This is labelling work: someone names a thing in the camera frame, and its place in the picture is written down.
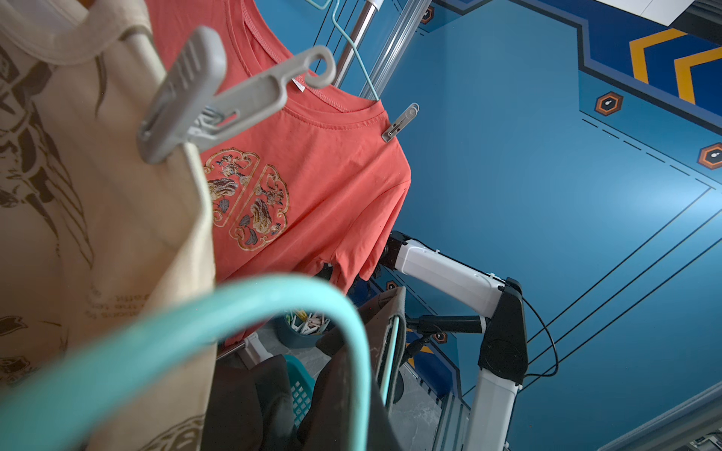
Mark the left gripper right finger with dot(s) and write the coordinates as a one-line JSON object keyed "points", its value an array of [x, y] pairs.
{"points": [[381, 436]]}

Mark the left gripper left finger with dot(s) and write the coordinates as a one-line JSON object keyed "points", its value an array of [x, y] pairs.
{"points": [[325, 427]]}

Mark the grey garment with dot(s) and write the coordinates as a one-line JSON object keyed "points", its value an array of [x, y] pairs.
{"points": [[250, 408]]}

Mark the red t-shirt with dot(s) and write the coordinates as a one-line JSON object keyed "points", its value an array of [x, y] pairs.
{"points": [[314, 187]]}

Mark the beige patterned cloth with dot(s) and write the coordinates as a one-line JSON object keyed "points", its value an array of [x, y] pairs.
{"points": [[92, 237]]}

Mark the white wire hanger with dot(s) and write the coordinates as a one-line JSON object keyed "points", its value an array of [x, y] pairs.
{"points": [[60, 407]]}

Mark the grey clothespin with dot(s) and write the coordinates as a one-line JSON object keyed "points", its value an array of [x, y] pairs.
{"points": [[409, 114]]}

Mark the cream white clothespin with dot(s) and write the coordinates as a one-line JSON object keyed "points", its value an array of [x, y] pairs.
{"points": [[188, 108]]}

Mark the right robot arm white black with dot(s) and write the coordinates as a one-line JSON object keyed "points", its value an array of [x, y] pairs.
{"points": [[498, 315]]}

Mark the teal plastic laundry basket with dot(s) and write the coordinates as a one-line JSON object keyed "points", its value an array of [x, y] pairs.
{"points": [[302, 387]]}

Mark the dark teal clothespin bin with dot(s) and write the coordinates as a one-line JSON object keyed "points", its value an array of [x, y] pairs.
{"points": [[298, 329]]}

